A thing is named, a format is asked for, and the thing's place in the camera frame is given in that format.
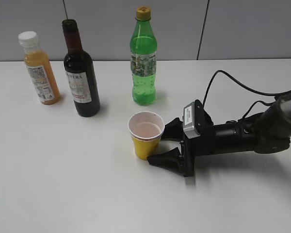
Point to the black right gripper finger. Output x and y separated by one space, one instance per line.
173 131
170 160

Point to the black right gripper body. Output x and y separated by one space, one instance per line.
196 146

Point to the yellow paper cup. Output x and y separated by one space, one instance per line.
146 129

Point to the dark red wine bottle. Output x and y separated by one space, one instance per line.
80 72

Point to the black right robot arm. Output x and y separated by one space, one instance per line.
264 133

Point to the green soda bottle yellow cap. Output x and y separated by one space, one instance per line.
143 58

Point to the orange juice bottle white cap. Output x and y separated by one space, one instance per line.
39 68

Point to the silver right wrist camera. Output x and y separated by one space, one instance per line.
188 118

